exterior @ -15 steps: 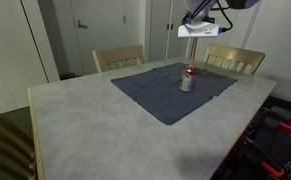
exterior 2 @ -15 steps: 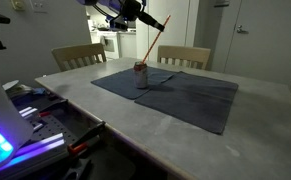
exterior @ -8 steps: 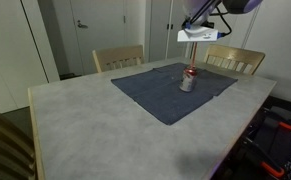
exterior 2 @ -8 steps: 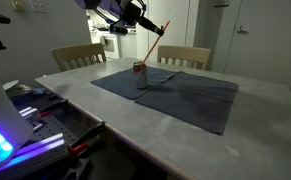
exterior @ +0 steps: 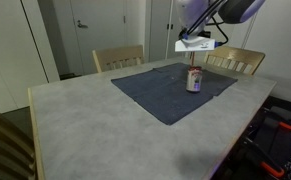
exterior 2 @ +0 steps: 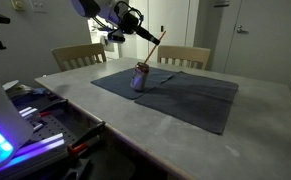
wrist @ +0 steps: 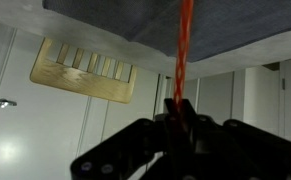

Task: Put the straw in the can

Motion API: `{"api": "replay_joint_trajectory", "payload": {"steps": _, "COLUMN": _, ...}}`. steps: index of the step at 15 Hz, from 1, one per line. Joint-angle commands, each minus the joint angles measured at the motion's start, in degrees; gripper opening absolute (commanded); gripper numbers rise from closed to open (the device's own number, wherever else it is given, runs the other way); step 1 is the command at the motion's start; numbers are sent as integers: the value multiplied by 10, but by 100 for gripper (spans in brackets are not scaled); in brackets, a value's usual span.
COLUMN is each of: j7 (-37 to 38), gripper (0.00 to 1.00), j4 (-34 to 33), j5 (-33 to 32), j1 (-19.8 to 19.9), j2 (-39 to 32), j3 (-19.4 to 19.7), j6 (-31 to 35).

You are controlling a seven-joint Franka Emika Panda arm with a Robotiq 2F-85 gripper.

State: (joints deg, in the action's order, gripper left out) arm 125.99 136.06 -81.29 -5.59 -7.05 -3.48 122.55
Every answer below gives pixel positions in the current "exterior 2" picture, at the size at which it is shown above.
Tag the white kitchen stove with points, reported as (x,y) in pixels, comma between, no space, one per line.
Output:
(111,50)

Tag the dark blue cloth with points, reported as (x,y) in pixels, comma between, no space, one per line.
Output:
(191,100)
(115,83)

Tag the small beige switch plate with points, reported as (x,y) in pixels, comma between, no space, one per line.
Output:
(17,4)

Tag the black perforated breadboard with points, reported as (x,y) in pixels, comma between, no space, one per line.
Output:
(55,128)

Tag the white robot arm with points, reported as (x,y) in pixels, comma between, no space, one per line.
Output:
(106,8)

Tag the aluminium extrusion bar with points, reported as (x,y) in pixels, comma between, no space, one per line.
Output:
(28,112)
(41,146)

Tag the red and white soda can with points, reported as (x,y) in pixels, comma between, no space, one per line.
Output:
(139,78)

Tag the red plastic straw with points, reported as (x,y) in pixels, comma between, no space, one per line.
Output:
(150,55)

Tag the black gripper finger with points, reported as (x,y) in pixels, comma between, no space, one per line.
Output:
(147,38)
(150,34)

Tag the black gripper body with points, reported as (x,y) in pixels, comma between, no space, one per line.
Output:
(130,23)

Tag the wide white switch plate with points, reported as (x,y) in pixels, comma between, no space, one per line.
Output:
(39,5)

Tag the light wooden slat-back chair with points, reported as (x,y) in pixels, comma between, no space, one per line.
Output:
(185,52)
(78,51)

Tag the white door panel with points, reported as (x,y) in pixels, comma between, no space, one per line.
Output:
(176,20)

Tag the white door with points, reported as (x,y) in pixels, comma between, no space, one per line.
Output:
(265,50)

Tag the grey wall sign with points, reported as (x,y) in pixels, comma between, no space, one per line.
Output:
(221,3)

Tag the white kitchen cabinet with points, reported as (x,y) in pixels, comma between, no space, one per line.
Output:
(127,48)

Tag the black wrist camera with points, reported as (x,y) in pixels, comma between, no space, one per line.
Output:
(116,36)

